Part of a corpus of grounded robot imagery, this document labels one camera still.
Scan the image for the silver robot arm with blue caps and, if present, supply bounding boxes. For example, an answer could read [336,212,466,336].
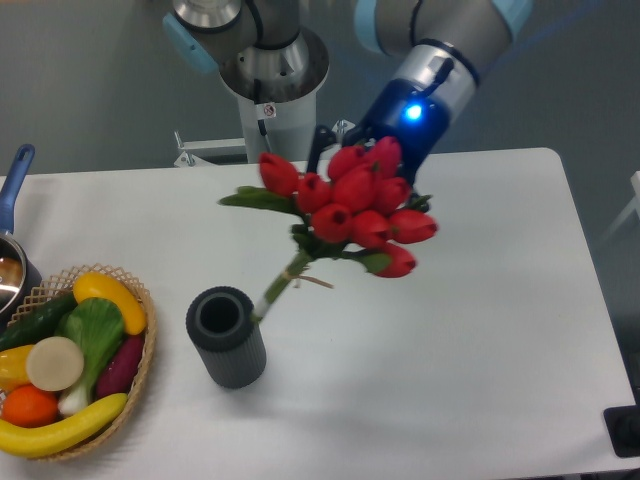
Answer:
[163,1,533,181]

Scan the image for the green cucumber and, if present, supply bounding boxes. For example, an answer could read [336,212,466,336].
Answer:
[1,292,77,351]

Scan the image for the white frame at right edge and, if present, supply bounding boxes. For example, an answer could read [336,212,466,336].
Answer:
[595,171,639,251]

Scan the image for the purple sweet potato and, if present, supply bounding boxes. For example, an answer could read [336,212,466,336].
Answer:
[95,335,144,399]

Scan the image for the green bok choy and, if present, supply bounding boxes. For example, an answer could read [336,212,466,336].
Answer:
[56,298,124,417]

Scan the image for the blue handled saucepan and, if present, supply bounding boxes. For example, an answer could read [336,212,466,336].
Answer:
[1,144,41,332]

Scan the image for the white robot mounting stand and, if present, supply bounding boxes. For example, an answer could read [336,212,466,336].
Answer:
[172,79,357,169]

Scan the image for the yellow banana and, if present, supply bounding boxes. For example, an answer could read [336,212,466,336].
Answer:
[1,393,128,459]

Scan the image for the dark grey ribbed vase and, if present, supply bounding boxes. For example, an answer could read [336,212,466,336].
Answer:
[186,286,267,389]

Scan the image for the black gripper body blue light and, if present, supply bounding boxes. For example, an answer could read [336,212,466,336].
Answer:
[341,79,450,186]

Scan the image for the orange fruit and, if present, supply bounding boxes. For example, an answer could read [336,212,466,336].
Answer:
[1,385,58,428]

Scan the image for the black device at table edge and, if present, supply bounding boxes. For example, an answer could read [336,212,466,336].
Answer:
[603,405,639,458]

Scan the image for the woven wicker basket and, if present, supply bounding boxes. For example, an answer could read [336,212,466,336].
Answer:
[1,264,157,461]

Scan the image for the red tulip bouquet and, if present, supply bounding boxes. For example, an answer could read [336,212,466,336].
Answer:
[220,136,438,324]

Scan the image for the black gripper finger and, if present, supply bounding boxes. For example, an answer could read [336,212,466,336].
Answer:
[306,125,337,173]

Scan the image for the yellow pepper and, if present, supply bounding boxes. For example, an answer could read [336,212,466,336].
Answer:
[0,344,34,392]

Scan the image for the beige round disc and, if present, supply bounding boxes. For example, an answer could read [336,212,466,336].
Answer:
[26,336,84,392]

